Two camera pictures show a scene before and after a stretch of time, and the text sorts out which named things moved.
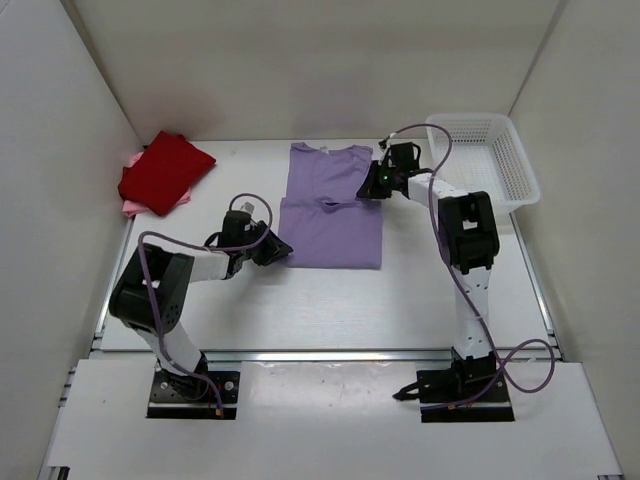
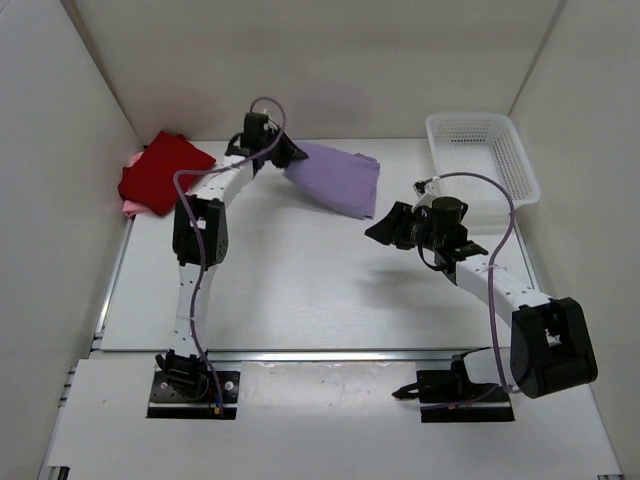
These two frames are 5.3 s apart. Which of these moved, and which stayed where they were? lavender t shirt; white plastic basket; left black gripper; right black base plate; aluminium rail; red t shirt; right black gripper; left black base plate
Moved: right black gripper; lavender t shirt; left black gripper
Stayed: white plastic basket; right black base plate; red t shirt; aluminium rail; left black base plate
